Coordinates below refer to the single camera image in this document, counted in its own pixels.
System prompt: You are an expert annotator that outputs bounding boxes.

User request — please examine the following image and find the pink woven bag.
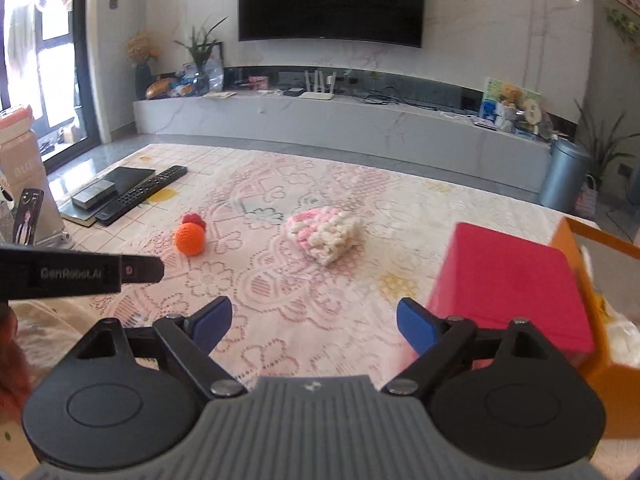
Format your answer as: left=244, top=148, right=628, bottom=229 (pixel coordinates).
left=574, top=174, right=598, bottom=220

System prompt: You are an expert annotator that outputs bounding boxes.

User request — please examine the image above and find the potted floor plant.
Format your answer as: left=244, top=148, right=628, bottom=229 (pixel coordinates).
left=575, top=101, right=639, bottom=191

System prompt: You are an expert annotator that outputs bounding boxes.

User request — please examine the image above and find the white fluffy cloth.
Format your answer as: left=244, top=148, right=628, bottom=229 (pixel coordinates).
left=604, top=300, right=640, bottom=368

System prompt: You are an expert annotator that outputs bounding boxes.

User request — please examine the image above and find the orange cardboard box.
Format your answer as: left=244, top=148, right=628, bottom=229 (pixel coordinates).
left=550, top=217, right=639, bottom=439

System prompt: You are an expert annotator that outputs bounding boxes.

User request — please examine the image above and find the black tv remote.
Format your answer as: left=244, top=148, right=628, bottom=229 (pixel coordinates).
left=96, top=165, right=188, bottom=226

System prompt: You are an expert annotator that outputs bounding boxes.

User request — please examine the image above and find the grey metal trash bin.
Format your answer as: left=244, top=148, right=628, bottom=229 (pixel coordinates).
left=538, top=139, right=591, bottom=212

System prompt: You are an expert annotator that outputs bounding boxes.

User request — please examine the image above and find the small grey box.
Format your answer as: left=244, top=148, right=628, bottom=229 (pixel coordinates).
left=72, top=180, right=117, bottom=210

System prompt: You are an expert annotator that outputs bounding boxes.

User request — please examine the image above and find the green plant in vase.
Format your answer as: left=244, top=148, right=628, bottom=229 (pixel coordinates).
left=175, top=16, right=227, bottom=96

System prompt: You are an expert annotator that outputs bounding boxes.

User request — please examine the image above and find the white marble tv console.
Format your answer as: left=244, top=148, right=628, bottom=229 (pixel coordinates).
left=134, top=91, right=551, bottom=193

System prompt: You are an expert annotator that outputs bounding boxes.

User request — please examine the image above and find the white wifi router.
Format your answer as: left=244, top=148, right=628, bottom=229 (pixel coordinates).
left=299, top=70, right=336, bottom=101

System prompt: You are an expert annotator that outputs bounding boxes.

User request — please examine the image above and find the green picture board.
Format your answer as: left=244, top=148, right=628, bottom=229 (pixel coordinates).
left=480, top=78, right=544, bottom=134

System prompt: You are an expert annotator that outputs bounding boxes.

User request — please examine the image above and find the pink lidded box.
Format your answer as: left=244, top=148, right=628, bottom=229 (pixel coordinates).
left=425, top=222, right=594, bottom=366

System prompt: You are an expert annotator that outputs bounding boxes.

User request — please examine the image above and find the wall mounted black television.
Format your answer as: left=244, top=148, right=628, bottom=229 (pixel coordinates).
left=239, top=0, right=425, bottom=48

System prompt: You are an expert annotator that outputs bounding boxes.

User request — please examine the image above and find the dried yellow flowers vase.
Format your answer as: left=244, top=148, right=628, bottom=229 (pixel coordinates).
left=127, top=30, right=158, bottom=100

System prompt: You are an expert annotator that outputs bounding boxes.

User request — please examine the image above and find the teddy bear on console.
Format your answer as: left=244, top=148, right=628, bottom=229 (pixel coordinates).
left=498, top=82, right=523, bottom=120

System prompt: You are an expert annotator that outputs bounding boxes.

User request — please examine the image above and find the pink lace tablecloth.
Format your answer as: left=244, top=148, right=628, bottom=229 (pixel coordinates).
left=0, top=142, right=601, bottom=480

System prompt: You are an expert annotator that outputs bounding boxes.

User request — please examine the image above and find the black tablet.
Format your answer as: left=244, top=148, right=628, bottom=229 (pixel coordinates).
left=60, top=167, right=155, bottom=228

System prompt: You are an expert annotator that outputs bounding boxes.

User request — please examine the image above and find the orange crochet ball toy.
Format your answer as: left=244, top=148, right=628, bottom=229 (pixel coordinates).
left=174, top=212, right=206, bottom=257

